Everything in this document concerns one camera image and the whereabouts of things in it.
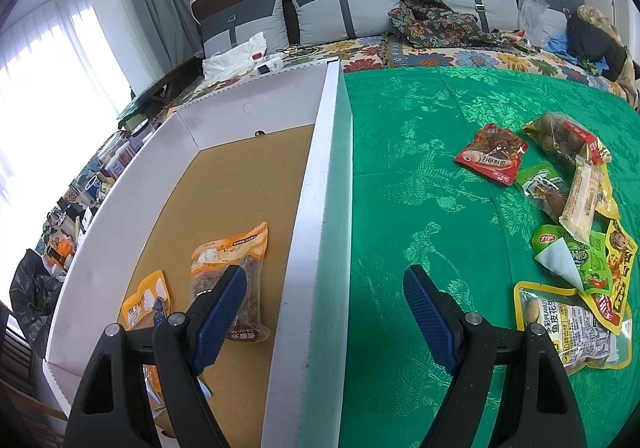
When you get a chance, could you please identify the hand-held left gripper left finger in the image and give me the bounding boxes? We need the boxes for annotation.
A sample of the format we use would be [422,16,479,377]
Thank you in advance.
[64,264,249,448]

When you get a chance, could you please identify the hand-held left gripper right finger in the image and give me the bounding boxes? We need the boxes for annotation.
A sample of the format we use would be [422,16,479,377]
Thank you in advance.
[402,264,588,448]

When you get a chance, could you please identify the large orange snack packet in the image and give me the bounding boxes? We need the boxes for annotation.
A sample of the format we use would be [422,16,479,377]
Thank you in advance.
[189,222,271,342]

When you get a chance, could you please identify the small orange snack packet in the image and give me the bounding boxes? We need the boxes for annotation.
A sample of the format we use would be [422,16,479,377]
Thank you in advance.
[121,270,172,331]

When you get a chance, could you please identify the orange and white snack packet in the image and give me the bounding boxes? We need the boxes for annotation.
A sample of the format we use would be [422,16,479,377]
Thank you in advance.
[142,365,211,421]

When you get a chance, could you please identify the white cardboard box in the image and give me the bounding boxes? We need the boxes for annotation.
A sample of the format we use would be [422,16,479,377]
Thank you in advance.
[42,56,355,448]

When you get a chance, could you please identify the yellow-edged peanut packet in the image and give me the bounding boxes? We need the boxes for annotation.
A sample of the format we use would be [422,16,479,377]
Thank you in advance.
[514,281,633,371]

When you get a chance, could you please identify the green and white snack packet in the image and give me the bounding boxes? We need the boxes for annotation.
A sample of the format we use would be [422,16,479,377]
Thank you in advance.
[531,224,614,299]

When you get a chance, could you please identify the small green snack packet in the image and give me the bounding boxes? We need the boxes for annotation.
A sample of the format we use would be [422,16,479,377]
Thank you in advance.
[515,161,571,221]

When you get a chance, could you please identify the red snack packet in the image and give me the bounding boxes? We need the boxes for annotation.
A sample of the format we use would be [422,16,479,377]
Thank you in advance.
[454,124,530,186]

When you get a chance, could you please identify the cream snack bar packet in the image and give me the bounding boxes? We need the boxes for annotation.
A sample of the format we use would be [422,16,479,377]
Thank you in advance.
[559,155,608,232]

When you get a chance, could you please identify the yellow monkey print packet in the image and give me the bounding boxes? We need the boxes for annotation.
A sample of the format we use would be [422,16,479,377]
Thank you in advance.
[580,219,638,333]

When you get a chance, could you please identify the long yellow snack packet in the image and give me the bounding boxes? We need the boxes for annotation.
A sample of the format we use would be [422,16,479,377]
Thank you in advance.
[595,163,621,221]

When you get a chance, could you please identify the clear olive packet red label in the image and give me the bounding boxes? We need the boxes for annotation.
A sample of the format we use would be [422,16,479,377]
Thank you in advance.
[521,112,612,173]

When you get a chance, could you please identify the green patterned blanket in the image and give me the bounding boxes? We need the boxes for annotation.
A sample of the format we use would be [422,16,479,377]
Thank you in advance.
[345,65,640,448]

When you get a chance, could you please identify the cluttered bottles and jars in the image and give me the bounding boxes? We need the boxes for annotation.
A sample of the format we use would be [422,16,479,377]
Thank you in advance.
[40,118,156,279]

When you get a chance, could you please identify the black garbage bag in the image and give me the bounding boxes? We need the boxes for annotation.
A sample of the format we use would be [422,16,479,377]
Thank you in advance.
[9,248,66,344]

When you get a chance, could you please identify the dark wooden chair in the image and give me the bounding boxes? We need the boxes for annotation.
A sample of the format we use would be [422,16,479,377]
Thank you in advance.
[0,303,66,448]

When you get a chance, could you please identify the white power strip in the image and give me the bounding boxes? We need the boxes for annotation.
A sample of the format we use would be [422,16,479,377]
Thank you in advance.
[255,55,285,76]

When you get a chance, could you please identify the white plastic bag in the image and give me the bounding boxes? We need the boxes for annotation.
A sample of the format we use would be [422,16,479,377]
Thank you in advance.
[202,32,271,81]

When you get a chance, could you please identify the floral bedsheet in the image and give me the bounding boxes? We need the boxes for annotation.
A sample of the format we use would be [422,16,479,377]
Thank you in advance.
[165,30,631,103]

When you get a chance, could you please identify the pile of colourful wrappers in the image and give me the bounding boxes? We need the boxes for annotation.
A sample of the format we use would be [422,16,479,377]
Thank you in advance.
[500,29,540,53]

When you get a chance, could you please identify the dark floral cloth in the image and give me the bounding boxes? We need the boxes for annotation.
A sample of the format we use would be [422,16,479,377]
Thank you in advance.
[388,0,516,51]

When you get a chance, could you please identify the white sheer curtain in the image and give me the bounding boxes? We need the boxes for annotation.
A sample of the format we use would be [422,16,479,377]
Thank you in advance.
[0,0,136,209]

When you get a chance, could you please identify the blue cloth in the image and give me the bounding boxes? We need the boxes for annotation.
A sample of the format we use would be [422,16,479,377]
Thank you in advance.
[542,32,573,56]

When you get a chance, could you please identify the clear plastic bag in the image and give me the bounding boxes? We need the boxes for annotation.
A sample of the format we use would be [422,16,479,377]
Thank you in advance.
[517,0,551,46]

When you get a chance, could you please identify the black clothing pile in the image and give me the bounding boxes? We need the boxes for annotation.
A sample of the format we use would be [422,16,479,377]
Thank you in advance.
[567,18,626,73]

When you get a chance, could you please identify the beige garment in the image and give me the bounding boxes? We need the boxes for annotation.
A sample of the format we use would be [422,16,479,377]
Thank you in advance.
[577,5,638,88]

